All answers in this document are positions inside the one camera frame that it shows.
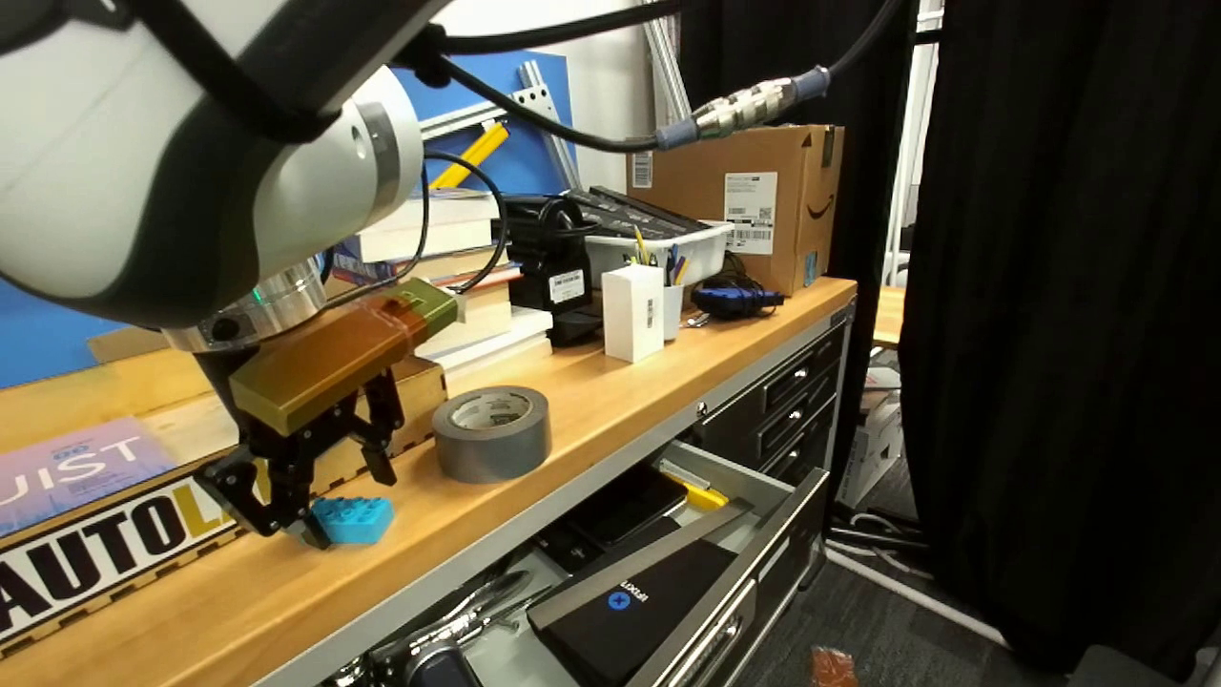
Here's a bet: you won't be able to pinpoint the grey drawer cabinet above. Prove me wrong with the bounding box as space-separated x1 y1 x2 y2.
688 314 856 514

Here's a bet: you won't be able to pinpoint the brown cardboard shipping box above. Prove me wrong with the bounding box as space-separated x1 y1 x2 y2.
628 120 852 299

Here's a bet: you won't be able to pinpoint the small white upright box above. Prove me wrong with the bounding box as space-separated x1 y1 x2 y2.
600 258 672 371

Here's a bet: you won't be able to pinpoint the grey plastic parts bin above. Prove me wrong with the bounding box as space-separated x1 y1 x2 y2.
558 187 740 290

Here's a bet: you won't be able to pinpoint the thin black cable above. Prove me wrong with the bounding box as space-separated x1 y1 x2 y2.
319 148 516 303

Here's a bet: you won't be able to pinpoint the plywood board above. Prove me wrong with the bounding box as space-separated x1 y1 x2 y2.
0 326 452 511

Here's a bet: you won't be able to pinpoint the black curtain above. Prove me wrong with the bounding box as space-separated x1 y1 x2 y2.
682 0 1221 683

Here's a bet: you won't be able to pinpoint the black electronic device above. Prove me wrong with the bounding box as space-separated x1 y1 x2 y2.
502 196 604 351

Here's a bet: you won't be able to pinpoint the yellow flat strip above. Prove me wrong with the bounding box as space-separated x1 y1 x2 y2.
429 120 516 197

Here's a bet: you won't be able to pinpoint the purple UIST booklet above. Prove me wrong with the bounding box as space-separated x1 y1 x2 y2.
0 416 184 541

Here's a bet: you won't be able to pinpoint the silver cable connector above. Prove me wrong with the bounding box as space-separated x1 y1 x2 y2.
692 65 841 145

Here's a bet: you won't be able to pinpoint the blue panel board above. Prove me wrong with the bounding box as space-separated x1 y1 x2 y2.
385 51 579 204

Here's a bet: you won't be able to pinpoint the open grey metal drawer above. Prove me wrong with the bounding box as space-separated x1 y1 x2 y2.
319 434 833 687

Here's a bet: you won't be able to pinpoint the aluminium extrusion bar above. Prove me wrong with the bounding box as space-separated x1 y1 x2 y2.
511 57 586 196

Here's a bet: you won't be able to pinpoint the blue and black hand tool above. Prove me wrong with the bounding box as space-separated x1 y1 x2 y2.
688 277 789 326

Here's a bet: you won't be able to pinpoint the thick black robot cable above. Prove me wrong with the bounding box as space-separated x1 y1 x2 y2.
394 0 914 159

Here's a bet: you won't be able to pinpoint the small blue bumpy object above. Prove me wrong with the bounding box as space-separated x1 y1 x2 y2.
305 492 402 555

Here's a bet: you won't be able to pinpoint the white AUTOL sign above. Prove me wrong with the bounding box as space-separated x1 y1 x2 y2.
0 473 248 656

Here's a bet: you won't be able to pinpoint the grey duct tape roll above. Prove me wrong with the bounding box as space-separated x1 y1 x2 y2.
429 380 558 488

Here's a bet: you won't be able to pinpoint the yellow handled tool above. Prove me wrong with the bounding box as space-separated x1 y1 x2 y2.
663 473 738 518

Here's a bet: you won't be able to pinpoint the black flat case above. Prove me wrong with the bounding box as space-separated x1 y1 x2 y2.
555 462 697 555

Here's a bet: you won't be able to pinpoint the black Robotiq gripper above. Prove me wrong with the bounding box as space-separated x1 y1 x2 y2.
192 340 412 541

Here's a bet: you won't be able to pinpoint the black box with blue logo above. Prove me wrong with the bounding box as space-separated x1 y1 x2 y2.
524 537 744 687

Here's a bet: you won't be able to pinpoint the stacked pale books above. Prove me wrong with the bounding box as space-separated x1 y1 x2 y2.
412 258 558 374

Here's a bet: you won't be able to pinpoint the white book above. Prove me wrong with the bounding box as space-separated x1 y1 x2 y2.
354 187 502 266

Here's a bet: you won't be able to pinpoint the orange plastic packet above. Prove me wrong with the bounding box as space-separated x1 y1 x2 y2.
806 641 865 687

